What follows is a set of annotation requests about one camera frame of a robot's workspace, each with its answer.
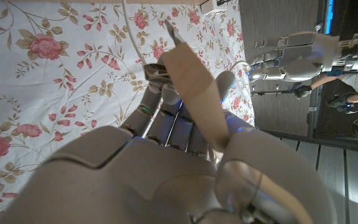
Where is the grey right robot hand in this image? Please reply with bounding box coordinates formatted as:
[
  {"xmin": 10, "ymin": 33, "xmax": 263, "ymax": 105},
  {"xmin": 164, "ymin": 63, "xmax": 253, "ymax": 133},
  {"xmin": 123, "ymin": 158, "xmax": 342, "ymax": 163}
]
[{"xmin": 0, "ymin": 70, "xmax": 338, "ymax": 224}]

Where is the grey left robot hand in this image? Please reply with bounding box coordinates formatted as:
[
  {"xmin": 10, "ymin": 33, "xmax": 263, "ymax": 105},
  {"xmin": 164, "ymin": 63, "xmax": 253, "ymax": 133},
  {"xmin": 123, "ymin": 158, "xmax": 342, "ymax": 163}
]
[{"xmin": 246, "ymin": 30, "xmax": 341, "ymax": 83}]

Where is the wooden hanger with metal rod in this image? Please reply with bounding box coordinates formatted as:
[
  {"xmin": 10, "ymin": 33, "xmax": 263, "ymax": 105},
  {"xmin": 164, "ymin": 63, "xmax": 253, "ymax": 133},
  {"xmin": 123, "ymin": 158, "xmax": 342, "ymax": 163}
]
[{"xmin": 143, "ymin": 20, "xmax": 231, "ymax": 153}]

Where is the white power strip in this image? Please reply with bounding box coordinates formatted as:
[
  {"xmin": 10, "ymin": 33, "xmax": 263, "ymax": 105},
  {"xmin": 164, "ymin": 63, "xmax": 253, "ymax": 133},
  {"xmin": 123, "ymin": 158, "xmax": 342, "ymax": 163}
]
[{"xmin": 200, "ymin": 0, "xmax": 237, "ymax": 16}]

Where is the floral backdrop cloth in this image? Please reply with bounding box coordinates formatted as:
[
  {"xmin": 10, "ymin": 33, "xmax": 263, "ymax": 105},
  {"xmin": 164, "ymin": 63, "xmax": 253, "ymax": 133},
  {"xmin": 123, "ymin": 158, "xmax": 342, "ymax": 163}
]
[{"xmin": 0, "ymin": 0, "xmax": 256, "ymax": 224}]

